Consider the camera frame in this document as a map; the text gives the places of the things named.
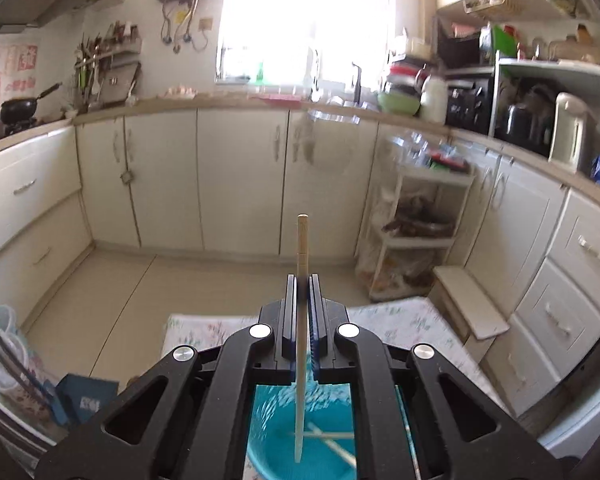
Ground black microwave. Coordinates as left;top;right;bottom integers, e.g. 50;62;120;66
437;30;482;69

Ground white thermo pot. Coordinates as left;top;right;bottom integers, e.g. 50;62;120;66
548;92;590;174

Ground white counter shelf rack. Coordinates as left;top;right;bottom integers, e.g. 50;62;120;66
489;56;600;162

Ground black sink faucet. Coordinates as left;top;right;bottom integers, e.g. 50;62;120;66
351;62;365;107

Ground cream kitchen base cabinets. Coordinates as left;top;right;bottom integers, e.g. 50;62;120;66
0;105;600;421

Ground chrome curved rail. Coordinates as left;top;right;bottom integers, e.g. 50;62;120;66
0;300;61;448

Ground green bowl stack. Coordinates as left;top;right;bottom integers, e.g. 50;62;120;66
377;62;428;117

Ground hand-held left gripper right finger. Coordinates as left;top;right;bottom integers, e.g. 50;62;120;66
307;274;581;480

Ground red wall stickers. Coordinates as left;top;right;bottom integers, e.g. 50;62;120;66
0;42;39;111

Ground kitchen window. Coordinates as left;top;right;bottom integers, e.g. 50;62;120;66
215;0;397;86

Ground floral trash bin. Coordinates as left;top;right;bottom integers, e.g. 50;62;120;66
0;304;57;427

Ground floral tablecloth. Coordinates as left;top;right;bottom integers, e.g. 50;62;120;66
161;297;508;413

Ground black toaster oven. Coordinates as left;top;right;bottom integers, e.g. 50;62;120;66
445;77;496;129

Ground wooden chopstick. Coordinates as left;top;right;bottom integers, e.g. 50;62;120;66
290;431;356;441
293;214;311;464
307;424;357;465

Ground black wok with handle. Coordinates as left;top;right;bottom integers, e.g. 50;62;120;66
0;82;63;126

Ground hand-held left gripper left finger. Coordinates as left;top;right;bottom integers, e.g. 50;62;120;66
34;274;299;480

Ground green cutting board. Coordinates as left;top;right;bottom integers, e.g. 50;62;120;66
490;25;522;59

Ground teal perforated plastic basket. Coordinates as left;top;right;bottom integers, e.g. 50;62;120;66
245;350;417;480

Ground white storage trolley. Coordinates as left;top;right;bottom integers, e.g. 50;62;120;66
362;157;477;304

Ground white jug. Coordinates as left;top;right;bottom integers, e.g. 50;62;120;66
419;75;449;124

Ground blue dustpan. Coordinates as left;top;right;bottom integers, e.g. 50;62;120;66
55;372;120;427

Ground black kettle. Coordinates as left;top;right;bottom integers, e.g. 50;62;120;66
497;102;532;144

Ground wall utensil rack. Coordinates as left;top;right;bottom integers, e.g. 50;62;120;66
74;21;144;112

